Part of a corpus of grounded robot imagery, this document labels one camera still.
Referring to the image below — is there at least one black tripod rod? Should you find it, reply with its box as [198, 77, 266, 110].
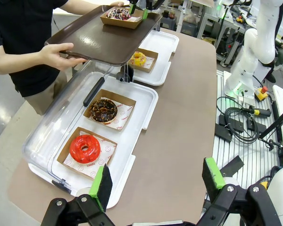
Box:
[258, 103, 283, 154]

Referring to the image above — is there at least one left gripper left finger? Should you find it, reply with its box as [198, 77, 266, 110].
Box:
[41, 163, 114, 226]

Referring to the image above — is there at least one red glazed donut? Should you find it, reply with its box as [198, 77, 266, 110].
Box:
[69, 134, 101, 165]

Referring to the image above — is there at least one chocolate donut with nuts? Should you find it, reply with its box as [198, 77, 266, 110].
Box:
[89, 98, 119, 125]

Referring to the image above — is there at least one person's left forearm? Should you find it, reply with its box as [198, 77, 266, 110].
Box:
[52, 0, 114, 17]

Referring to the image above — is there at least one yellow emergency stop button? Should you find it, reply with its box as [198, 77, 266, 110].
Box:
[254, 86, 269, 102]

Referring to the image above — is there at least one white printed paper liner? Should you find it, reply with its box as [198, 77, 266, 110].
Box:
[100, 96, 135, 131]
[63, 131, 117, 180]
[129, 56, 155, 72]

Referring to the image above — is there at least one white display tray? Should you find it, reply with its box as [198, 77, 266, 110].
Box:
[28, 71, 159, 210]
[131, 30, 180, 87]

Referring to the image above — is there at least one brown cardboard donut box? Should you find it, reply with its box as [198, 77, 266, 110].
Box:
[83, 89, 137, 132]
[57, 127, 118, 181]
[127, 48, 159, 73]
[100, 6, 144, 30]

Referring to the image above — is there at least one yellow sprinkled donut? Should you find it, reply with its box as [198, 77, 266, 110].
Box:
[130, 51, 148, 67]

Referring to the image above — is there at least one coiled black cable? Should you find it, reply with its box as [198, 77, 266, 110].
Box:
[216, 96, 260, 145]

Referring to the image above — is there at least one purple sprinkled donut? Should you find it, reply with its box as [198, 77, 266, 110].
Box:
[106, 7, 132, 22]

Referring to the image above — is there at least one dark brown serving tray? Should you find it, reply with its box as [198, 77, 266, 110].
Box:
[44, 5, 163, 66]

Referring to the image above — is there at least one flat black plate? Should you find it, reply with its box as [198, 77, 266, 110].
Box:
[220, 155, 245, 178]

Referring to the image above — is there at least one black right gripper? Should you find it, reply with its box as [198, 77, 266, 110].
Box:
[128, 0, 166, 20]

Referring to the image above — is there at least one person in black shirt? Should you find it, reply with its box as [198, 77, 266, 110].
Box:
[0, 0, 69, 116]

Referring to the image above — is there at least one person's right forearm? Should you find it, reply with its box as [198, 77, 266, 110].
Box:
[0, 45, 47, 76]

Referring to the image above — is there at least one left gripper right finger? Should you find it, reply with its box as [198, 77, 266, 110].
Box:
[197, 157, 283, 226]

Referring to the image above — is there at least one person's right hand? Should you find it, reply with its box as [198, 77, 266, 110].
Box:
[38, 42, 87, 71]

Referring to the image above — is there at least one black yellow enabling handle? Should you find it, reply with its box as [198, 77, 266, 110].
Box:
[248, 105, 272, 118]

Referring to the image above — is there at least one aluminium profile robot base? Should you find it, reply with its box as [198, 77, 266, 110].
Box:
[212, 69, 283, 212]

